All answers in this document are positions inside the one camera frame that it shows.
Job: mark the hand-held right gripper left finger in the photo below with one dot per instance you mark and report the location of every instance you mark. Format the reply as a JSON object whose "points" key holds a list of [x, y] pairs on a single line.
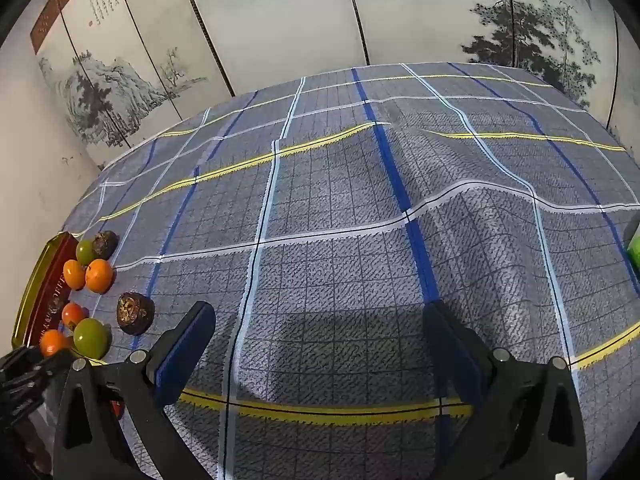
{"points": [[185, 355]]}

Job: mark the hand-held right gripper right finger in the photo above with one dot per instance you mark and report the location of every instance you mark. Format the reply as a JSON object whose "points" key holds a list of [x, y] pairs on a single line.
{"points": [[455, 355]]}

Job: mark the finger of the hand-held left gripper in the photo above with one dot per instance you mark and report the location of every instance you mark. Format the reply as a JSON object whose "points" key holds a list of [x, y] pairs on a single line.
{"points": [[20, 397], [30, 362]]}

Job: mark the orange tangerine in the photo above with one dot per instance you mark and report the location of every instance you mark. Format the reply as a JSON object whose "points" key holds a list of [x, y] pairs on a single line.
{"points": [[73, 275], [99, 276], [52, 342]]}

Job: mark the green round plum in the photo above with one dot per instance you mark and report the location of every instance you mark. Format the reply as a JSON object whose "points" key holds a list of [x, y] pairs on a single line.
{"points": [[91, 338], [85, 253]]}

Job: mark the brown wrinkled passion fruit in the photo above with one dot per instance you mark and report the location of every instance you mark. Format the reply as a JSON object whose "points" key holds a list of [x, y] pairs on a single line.
{"points": [[105, 244], [132, 313]]}

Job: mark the red and gold tin box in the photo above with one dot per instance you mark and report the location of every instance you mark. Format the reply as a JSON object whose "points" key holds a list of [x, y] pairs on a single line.
{"points": [[45, 295]]}

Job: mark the grey plaid bed sheet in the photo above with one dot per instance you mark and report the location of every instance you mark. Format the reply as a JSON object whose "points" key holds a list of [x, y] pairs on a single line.
{"points": [[350, 210]]}

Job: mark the green packet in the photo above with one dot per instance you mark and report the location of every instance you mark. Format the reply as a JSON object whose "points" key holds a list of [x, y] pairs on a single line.
{"points": [[635, 250]]}

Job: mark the painted folding screen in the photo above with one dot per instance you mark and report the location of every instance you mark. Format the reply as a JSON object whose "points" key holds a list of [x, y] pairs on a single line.
{"points": [[280, 15]]}

